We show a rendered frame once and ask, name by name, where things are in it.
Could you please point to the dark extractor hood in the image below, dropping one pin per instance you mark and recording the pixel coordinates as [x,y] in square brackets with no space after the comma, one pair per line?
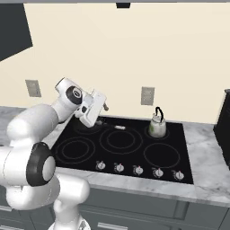
[123,5]

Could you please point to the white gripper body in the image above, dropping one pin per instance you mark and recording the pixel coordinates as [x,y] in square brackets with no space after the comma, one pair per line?
[95,106]

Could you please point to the white hob knob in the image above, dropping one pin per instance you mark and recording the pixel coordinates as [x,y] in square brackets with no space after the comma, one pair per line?
[178,175]
[157,172]
[119,167]
[138,170]
[100,165]

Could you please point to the grey cupboard run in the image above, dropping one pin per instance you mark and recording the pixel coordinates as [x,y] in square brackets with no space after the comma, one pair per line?
[18,220]

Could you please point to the black appliance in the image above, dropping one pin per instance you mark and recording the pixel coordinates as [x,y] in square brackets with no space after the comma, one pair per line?
[224,128]

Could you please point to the grey wall socket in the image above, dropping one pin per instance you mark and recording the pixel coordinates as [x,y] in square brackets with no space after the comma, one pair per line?
[148,96]
[33,88]

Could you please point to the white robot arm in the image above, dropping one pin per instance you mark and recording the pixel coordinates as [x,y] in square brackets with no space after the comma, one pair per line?
[30,128]

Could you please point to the grey drawer front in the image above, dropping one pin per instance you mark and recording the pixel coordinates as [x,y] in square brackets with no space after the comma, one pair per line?
[155,223]
[131,202]

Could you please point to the black glass hob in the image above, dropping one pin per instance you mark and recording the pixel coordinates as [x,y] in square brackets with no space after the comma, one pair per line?
[125,146]

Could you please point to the dark grey wall cupboard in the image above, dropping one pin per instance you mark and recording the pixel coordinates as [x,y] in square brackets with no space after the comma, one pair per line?
[13,30]

